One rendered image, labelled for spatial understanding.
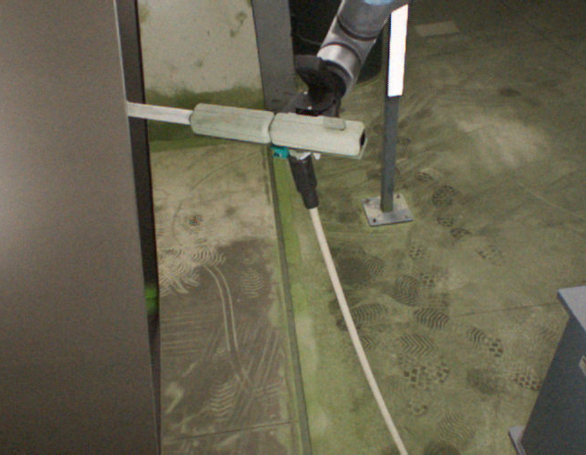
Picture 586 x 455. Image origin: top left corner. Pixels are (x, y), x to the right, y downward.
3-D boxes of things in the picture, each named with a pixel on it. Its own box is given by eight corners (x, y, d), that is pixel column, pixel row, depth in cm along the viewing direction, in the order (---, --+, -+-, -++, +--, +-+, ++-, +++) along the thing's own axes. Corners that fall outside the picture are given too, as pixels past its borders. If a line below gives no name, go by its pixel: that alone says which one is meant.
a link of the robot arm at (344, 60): (358, 47, 97) (310, 43, 100) (350, 63, 94) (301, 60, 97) (361, 86, 104) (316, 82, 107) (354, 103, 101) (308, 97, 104)
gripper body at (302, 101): (332, 147, 96) (351, 104, 102) (327, 112, 89) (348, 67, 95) (294, 143, 99) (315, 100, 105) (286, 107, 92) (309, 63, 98)
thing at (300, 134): (375, 204, 97) (365, 111, 79) (367, 224, 95) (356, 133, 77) (162, 167, 115) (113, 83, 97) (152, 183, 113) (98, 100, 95)
